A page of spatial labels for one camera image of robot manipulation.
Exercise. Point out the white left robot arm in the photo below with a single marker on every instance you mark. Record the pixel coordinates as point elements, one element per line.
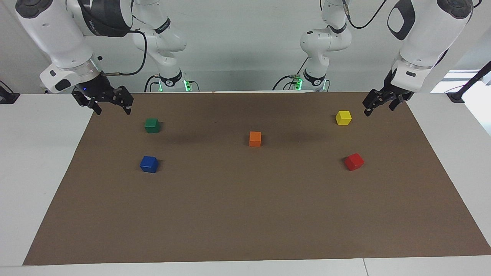
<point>422,34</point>

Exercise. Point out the small black table clamp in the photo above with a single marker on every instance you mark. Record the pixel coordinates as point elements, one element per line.
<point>7,97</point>

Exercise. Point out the black slanted stand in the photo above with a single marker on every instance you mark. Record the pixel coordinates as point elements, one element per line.
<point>470,82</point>

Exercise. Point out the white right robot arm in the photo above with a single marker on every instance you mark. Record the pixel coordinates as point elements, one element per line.
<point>57,34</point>

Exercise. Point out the green wooden block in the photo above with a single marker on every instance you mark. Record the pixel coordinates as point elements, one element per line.
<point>152,125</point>

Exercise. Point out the yellow wooden block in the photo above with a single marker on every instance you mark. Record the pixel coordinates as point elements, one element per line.
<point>343,118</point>

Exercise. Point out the orange wooden block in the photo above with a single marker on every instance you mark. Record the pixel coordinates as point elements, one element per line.
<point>255,139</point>

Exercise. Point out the brown paper mat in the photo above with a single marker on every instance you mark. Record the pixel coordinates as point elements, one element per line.
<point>245,211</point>

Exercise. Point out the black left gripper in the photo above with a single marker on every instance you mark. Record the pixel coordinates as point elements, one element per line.
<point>391,89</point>

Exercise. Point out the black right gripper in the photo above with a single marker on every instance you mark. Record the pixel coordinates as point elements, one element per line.
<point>98,88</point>

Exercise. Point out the red wooden block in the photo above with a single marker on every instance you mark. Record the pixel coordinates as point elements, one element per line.
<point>353,162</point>

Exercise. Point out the blue wooden block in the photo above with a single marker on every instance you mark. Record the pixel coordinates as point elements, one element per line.
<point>149,164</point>

